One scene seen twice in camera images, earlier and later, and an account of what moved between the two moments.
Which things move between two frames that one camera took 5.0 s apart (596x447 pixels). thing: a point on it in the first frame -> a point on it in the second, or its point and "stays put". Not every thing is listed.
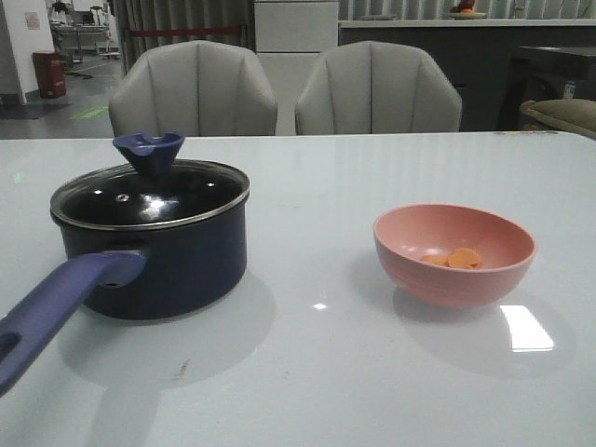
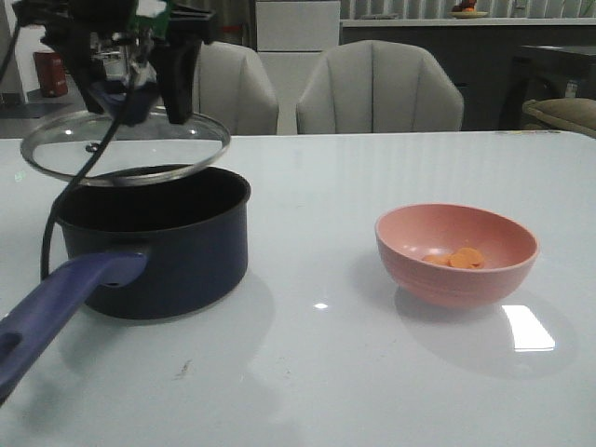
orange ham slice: x=466 y=258 stays put
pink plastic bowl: x=453 y=256 stays put
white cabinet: x=291 y=37 stays put
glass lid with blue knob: x=152 y=191 -> x=64 y=147
